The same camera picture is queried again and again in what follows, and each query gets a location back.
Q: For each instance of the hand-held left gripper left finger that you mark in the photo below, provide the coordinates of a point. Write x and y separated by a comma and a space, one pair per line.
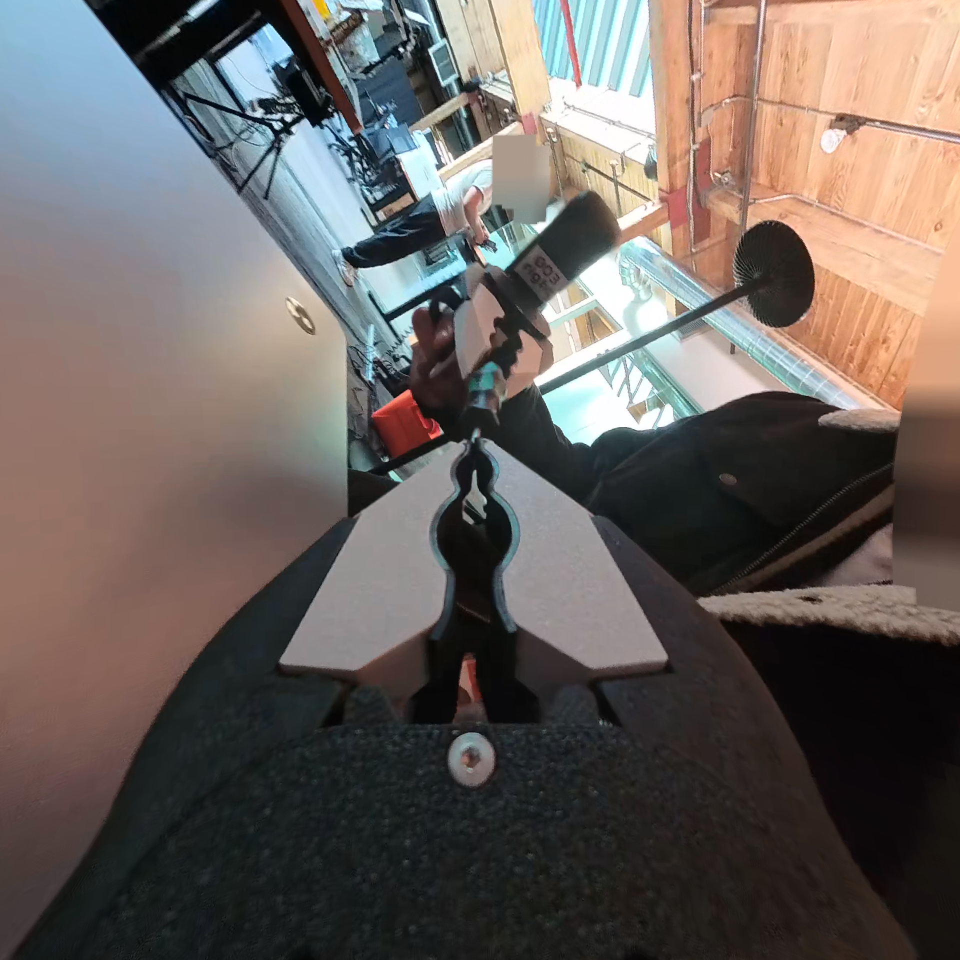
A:
375, 585

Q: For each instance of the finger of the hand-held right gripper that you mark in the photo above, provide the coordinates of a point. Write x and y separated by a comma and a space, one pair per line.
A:
531, 364
474, 330

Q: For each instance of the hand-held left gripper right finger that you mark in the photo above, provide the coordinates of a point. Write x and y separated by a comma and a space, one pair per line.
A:
577, 592

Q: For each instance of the person's right forearm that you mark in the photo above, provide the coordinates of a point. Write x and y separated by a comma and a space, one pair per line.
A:
540, 450

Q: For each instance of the metal desk grommet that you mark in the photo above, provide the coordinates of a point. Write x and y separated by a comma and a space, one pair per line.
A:
300, 315

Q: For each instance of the person's right hand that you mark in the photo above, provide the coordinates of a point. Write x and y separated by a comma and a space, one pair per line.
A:
431, 360

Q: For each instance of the red pipe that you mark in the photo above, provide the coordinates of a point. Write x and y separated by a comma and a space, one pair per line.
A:
571, 37

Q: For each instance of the white ceiling light bulb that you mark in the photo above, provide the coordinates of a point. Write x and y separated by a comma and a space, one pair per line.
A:
832, 140

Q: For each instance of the black tripod stand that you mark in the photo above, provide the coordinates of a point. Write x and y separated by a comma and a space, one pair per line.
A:
274, 131

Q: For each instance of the silver ventilation duct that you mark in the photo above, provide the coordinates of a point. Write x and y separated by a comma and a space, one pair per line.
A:
750, 337

